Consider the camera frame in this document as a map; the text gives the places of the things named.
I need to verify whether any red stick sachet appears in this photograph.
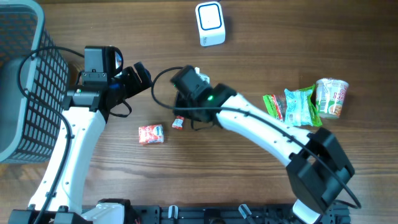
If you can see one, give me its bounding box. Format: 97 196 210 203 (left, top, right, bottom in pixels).
172 116 185 129

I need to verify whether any instant noodle cup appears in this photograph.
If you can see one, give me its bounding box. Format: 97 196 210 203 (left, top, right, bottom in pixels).
315 78 349 119

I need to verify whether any white teal tissue pack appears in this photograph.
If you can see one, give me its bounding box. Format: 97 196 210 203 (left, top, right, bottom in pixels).
284 89 313 126

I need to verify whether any white barcode scanner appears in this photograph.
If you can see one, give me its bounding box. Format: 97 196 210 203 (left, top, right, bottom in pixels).
195 1 226 47

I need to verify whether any small red white packet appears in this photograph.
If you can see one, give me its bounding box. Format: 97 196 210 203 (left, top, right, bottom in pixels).
139 124 164 144

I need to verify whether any green snack bag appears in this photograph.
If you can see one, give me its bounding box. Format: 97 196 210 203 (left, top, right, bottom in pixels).
263 85 322 127

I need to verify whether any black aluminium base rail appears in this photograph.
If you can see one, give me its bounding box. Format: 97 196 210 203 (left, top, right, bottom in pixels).
73 203 351 224

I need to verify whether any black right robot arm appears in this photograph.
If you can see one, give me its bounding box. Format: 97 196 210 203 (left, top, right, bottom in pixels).
170 65 354 223

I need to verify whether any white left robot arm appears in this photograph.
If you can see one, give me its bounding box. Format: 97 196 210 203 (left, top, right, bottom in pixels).
9 46 152 223

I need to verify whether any grey plastic mesh basket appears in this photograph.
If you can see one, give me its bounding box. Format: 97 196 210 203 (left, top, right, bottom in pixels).
1 1 69 164

